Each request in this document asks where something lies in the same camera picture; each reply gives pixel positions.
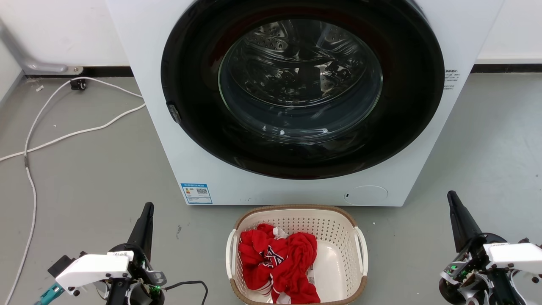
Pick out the black round washer door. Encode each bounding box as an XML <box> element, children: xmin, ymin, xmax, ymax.
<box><xmin>161</xmin><ymin>0</ymin><xmax>445</xmax><ymax>180</ymax></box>

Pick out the grey wall pipe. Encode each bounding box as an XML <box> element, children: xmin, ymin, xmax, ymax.
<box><xmin>0</xmin><ymin>19</ymin><xmax>84</xmax><ymax>76</ymax></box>

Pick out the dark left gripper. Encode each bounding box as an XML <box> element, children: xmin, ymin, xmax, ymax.
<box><xmin>106</xmin><ymin>202</ymin><xmax>166</xmax><ymax>305</ymax></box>

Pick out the cream perforated laundry basket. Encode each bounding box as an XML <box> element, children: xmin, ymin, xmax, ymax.
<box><xmin>226</xmin><ymin>205</ymin><xmax>369</xmax><ymax>305</ymax></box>

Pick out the blue white energy sticker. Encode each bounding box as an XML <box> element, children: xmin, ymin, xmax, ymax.
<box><xmin>181</xmin><ymin>183</ymin><xmax>213</xmax><ymax>205</ymax></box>

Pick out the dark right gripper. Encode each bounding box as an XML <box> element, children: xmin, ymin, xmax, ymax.
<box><xmin>439</xmin><ymin>191</ymin><xmax>525</xmax><ymax>305</ymax></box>

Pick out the red garment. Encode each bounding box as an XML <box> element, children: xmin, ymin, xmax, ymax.
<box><xmin>238</xmin><ymin>223</ymin><xmax>321</xmax><ymax>305</ymax></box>

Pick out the black baseboard strip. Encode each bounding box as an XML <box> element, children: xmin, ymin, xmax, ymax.
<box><xmin>25</xmin><ymin>64</ymin><xmax>542</xmax><ymax>79</ymax></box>

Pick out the round white filter cover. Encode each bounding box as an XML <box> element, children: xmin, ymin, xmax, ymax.
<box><xmin>344</xmin><ymin>185</ymin><xmax>389</xmax><ymax>207</ymax></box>

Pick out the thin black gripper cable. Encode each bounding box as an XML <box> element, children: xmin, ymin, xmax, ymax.
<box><xmin>163</xmin><ymin>280</ymin><xmax>209</xmax><ymax>305</ymax></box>

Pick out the long white power cable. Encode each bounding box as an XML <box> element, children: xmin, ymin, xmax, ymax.
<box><xmin>3</xmin><ymin>76</ymin><xmax>144</xmax><ymax>305</ymax></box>

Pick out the white front-load washing machine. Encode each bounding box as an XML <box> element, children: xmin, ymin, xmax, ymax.
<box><xmin>106</xmin><ymin>0</ymin><xmax>505</xmax><ymax>207</ymax></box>

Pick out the white hose cable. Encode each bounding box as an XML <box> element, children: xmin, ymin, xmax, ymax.
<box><xmin>0</xmin><ymin>103</ymin><xmax>147</xmax><ymax>162</ymax></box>

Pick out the steel washer drum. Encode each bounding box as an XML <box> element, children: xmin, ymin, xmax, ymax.
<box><xmin>218</xmin><ymin>19</ymin><xmax>383</xmax><ymax>140</ymax></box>

